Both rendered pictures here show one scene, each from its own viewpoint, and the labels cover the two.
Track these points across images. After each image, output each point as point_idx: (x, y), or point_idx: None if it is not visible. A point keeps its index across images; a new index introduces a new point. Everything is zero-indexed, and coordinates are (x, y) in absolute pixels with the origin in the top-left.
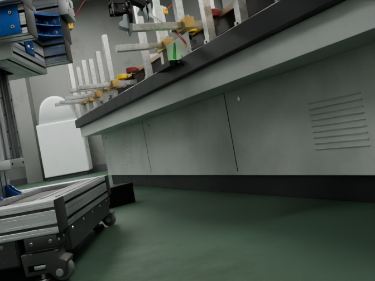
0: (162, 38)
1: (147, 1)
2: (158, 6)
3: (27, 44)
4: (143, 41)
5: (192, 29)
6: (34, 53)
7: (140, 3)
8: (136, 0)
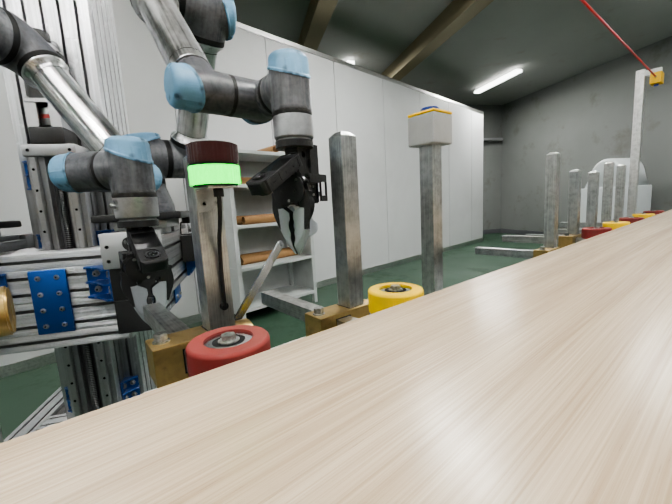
0: (342, 296)
1: (294, 202)
2: (341, 206)
3: (43, 324)
4: (425, 250)
5: (375, 311)
6: (70, 328)
7: (138, 265)
8: (135, 257)
